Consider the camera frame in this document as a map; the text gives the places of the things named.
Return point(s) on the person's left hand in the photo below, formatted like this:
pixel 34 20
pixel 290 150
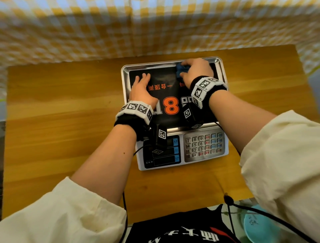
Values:
pixel 141 92

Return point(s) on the person's right thumb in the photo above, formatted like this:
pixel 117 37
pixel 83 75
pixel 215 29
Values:
pixel 184 74

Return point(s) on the cream left sleeve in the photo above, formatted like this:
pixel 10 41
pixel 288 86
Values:
pixel 60 212

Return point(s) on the silver electronic weighing scale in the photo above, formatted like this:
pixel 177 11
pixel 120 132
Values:
pixel 200 147

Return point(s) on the black printed apron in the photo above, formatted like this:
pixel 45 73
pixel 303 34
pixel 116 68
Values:
pixel 185 227

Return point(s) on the black wristband with marker tags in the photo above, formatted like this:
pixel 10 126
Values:
pixel 206 86
pixel 136 110

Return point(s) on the person's right hand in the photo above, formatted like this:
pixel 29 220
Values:
pixel 200 70

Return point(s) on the black printed sheet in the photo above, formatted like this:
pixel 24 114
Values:
pixel 167 82

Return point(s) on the cream right sleeve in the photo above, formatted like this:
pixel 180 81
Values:
pixel 282 170

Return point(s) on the light blue plastic stool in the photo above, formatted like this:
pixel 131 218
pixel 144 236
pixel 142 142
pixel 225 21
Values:
pixel 262 225

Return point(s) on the person's left forearm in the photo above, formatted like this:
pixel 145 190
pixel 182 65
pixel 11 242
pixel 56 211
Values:
pixel 107 162

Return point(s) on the cream sleeve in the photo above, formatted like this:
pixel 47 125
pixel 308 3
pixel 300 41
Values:
pixel 282 170
pixel 60 212

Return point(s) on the person's left thumb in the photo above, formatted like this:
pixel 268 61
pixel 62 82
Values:
pixel 155 100

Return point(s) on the blue cloth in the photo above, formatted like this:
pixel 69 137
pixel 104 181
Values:
pixel 180 68

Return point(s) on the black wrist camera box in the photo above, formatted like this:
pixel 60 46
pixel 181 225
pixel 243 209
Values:
pixel 158 137
pixel 191 115

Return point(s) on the person's right forearm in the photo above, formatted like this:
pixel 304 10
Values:
pixel 237 117

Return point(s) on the yellow checked cloth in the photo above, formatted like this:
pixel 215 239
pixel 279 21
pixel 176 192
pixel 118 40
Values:
pixel 125 27

